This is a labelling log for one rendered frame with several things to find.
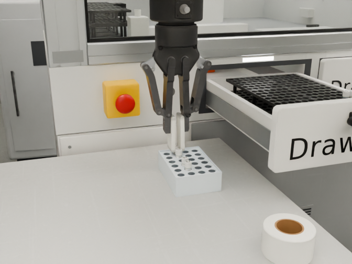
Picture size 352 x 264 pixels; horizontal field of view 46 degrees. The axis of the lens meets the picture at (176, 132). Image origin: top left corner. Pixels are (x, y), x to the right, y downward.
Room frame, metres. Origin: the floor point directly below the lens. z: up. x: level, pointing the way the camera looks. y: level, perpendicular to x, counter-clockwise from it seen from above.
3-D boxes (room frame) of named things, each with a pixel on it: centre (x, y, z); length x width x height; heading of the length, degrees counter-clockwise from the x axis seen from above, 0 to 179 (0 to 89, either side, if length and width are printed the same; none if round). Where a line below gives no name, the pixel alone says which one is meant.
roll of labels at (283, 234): (0.48, -0.15, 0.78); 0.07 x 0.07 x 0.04
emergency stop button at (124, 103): (0.82, 0.10, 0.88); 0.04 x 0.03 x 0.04; 108
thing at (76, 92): (1.44, -0.09, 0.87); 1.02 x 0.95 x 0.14; 108
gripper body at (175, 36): (0.75, 0.00, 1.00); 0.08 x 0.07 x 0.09; 106
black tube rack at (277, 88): (0.85, -0.23, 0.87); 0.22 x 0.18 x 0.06; 18
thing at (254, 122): (0.86, -0.23, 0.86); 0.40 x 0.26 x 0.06; 18
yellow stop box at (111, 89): (0.85, 0.11, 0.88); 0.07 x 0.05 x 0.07; 108
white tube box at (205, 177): (0.70, -0.02, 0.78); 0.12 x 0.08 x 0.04; 16
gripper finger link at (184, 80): (0.75, -0.01, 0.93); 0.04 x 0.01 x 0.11; 16
